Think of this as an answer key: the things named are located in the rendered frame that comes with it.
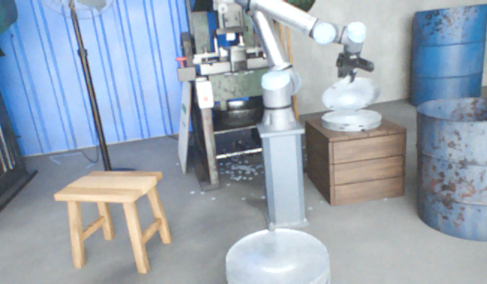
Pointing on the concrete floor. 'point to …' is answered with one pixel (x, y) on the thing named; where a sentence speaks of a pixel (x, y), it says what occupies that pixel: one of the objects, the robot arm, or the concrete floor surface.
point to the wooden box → (356, 162)
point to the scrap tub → (458, 167)
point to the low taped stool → (117, 187)
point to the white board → (184, 123)
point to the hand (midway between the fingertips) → (349, 82)
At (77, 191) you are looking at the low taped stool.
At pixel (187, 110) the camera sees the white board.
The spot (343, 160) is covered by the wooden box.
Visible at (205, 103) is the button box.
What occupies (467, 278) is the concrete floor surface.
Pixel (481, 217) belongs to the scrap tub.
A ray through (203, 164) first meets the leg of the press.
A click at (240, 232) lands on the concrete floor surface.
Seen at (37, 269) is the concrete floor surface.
